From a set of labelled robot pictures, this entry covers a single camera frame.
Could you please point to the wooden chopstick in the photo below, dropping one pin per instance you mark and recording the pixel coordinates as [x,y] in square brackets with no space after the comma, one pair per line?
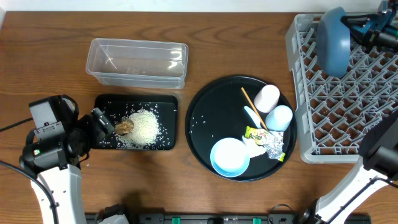
[254,108]

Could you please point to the black rectangular tray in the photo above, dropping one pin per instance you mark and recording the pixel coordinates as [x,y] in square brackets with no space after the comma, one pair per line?
[168,124]

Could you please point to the pile of white rice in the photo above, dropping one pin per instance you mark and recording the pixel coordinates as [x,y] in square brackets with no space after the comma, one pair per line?
[144,129]

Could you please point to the dark blue plate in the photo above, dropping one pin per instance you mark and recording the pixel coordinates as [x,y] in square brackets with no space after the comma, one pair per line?
[333,43]

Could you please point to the yellow foil snack wrapper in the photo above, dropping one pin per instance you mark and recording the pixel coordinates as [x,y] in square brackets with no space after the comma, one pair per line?
[271,140]

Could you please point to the light blue bowl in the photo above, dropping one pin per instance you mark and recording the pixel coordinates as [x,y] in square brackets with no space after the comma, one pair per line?
[229,157]

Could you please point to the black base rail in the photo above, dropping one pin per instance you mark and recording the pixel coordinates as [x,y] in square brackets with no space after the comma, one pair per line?
[120,214]

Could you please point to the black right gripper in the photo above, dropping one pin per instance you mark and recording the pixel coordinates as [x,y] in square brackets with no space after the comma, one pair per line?
[368,30]

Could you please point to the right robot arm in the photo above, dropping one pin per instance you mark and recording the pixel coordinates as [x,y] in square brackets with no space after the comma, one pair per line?
[375,168]

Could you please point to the round black tray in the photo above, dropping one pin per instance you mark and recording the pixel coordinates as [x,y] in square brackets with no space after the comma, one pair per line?
[217,112]

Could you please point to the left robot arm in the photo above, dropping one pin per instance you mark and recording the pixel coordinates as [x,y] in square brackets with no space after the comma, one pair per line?
[53,153]

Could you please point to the light blue cup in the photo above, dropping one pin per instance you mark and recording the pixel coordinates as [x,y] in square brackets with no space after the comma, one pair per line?
[279,118]

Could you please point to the white crumpled napkin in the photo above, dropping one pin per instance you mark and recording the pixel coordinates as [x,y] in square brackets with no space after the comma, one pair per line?
[253,149]

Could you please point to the grey dishwasher rack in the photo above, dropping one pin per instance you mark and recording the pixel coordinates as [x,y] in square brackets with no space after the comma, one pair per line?
[333,114]

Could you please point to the clear plastic container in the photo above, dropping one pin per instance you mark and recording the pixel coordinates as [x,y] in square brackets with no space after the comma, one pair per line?
[138,63]

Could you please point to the light blue spoon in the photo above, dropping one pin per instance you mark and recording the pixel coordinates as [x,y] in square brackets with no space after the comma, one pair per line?
[256,120]

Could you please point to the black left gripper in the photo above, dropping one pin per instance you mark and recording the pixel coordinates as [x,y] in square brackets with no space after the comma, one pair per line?
[101,121]

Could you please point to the brown dried food piece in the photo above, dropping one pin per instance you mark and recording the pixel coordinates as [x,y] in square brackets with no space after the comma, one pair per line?
[124,127]

